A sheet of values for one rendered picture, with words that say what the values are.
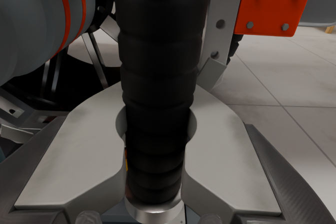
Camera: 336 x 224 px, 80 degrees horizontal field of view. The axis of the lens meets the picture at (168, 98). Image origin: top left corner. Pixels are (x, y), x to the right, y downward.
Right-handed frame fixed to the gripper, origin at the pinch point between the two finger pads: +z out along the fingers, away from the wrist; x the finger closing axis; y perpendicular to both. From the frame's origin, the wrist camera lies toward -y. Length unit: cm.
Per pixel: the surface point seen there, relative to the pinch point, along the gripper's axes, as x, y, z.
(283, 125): 88, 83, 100
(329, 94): 156, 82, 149
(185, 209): 12, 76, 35
